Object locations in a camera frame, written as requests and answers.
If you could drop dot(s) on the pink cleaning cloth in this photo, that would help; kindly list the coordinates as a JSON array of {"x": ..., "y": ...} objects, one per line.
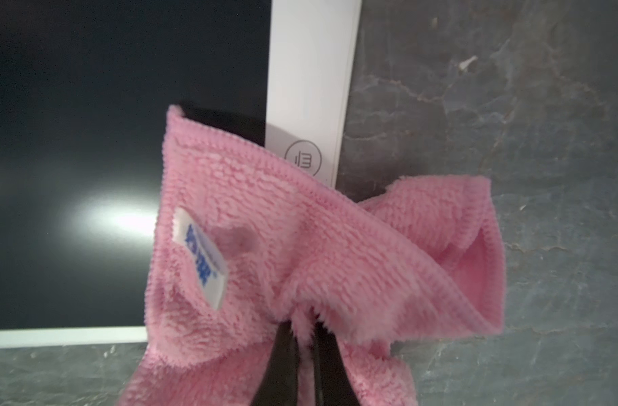
[{"x": 245, "y": 241}]

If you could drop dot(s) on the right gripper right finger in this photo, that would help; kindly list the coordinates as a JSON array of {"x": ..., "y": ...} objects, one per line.
[{"x": 331, "y": 382}]

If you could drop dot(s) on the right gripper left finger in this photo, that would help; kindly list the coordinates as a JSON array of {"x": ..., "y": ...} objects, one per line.
[{"x": 279, "y": 386}]

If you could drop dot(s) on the white drawing tablet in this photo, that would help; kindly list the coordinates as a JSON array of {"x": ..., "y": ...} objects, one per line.
[{"x": 84, "y": 91}]

